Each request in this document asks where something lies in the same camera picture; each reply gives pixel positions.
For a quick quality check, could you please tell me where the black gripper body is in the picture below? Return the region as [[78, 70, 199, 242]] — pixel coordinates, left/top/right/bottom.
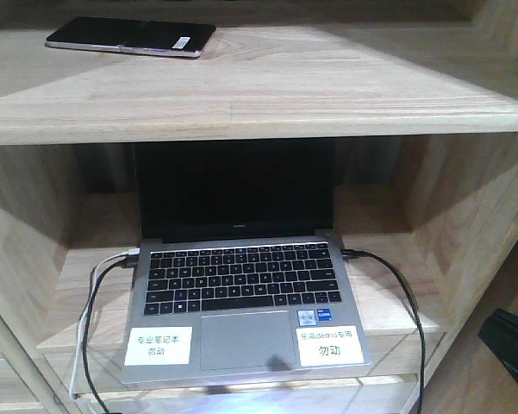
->
[[478, 309, 518, 381]]

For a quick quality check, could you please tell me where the black smartphone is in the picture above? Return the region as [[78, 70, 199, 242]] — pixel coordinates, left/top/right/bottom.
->
[[45, 16, 216, 59]]

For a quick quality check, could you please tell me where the wooden desk shelf unit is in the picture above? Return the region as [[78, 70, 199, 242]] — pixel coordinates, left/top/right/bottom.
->
[[0, 1, 518, 413]]

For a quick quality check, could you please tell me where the right white paper label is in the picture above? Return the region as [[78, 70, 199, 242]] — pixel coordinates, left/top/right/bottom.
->
[[296, 325, 365, 367]]

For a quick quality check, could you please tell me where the white paper label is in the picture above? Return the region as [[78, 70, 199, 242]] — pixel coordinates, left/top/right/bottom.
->
[[296, 325, 365, 367], [124, 327, 193, 367]]

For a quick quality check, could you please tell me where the silver laptop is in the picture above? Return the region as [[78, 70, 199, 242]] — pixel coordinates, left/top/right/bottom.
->
[[121, 138, 371, 385]]

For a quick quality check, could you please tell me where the left white paper label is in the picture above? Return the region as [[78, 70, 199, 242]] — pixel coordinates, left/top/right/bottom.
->
[[124, 327, 193, 367]]

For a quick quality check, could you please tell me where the black left laptop cable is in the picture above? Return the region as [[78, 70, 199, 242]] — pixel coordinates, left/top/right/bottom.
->
[[81, 254, 139, 414]]

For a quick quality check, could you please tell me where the white laptop cable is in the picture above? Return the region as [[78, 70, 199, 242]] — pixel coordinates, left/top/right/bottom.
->
[[68, 246, 141, 402]]

